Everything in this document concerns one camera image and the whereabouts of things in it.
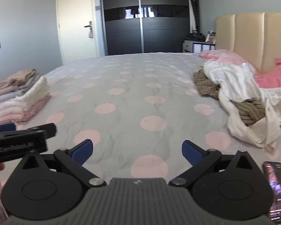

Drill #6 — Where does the beige padded headboard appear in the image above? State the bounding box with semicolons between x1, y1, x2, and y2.
216;12;281;74

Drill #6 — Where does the white bedside cabinet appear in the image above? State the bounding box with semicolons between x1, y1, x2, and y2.
182;40;216;53

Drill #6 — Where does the folded pink garment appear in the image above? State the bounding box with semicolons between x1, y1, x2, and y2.
0;94;52;124

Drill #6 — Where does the pink crumpled garment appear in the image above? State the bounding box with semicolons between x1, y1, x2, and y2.
255;58;281;88

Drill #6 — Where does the grey pink-dotted bed cover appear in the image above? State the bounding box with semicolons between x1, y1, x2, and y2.
0;52;281;225

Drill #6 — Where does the pink pillow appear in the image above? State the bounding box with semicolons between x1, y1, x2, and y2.
198;49;257;74

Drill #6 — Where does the cream white long-sleeve shirt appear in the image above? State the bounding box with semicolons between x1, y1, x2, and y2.
203;61;281;152

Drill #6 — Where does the picture frame on cabinet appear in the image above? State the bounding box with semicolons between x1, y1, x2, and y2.
206;33;216;44

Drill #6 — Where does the folded grey garment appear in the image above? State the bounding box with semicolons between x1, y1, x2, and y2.
0;75;43;102

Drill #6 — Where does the brown striped garment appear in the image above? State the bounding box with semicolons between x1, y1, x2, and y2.
193;67;266;126

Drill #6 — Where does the black sliding wardrobe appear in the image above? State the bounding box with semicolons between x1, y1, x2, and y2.
101;0;200;55

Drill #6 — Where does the white room door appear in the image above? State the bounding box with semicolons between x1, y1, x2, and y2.
56;0;98;64

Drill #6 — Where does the folded white garment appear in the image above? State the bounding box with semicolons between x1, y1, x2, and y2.
0;76;50;118

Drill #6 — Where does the folded beige garment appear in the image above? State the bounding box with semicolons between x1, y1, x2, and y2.
0;69;40;96

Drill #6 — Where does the black smartphone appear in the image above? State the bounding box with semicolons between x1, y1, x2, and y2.
262;161;281;224

